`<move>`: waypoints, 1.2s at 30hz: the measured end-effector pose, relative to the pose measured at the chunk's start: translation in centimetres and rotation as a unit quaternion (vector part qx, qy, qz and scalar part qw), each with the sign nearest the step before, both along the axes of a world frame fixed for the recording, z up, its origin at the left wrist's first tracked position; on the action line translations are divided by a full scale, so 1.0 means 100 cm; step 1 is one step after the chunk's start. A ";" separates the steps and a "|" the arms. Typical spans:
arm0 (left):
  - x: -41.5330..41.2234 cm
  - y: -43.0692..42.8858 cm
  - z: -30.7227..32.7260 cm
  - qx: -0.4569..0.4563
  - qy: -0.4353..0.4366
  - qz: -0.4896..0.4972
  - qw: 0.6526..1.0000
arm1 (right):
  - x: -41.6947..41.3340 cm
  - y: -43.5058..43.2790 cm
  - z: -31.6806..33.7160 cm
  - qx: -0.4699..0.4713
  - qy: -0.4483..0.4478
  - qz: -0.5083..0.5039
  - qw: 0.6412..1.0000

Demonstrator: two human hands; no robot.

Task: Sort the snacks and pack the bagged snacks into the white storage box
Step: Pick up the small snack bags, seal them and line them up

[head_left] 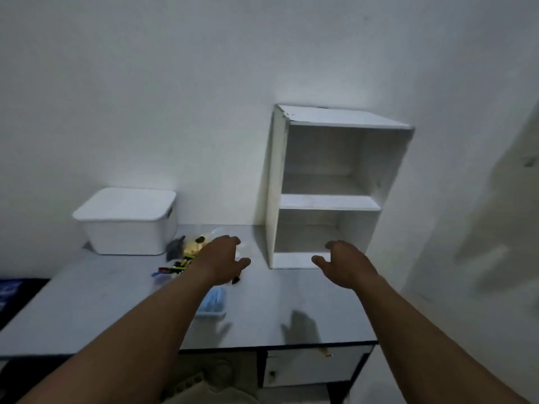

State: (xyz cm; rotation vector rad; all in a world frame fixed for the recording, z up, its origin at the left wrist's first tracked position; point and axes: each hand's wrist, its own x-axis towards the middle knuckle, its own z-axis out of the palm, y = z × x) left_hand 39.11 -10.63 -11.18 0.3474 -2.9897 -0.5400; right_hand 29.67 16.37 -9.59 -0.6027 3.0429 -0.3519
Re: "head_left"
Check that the person's left forearm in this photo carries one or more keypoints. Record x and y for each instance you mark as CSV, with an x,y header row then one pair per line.
x,y
126,345

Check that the person's right hand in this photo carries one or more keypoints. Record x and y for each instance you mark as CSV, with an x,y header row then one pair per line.
x,y
347,267

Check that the white wooden shelf unit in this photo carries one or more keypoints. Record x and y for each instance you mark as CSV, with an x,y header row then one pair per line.
x,y
328,201

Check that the beige fabric item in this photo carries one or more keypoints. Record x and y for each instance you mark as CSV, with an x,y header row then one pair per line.
x,y
210,387

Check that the white plastic storage bin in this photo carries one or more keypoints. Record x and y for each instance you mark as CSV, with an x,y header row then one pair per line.
x,y
126,222

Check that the person's left hand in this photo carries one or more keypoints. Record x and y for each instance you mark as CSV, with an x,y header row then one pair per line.
x,y
219,260

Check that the clear plastic container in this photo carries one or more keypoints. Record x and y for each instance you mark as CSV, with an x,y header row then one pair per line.
x,y
210,315

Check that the person's right forearm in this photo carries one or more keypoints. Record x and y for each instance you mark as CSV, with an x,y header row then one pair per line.
x,y
421,345

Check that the clear bag of yellow sticks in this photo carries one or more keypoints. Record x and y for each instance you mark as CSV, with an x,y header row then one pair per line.
x,y
193,247

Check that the pile of small snack bars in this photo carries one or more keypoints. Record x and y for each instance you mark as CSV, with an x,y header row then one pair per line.
x,y
177,267

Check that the stack of light blue packets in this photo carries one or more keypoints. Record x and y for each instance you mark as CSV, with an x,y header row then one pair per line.
x,y
212,298

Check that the blue patterned fabric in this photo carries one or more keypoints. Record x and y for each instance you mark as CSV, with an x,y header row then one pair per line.
x,y
6,292

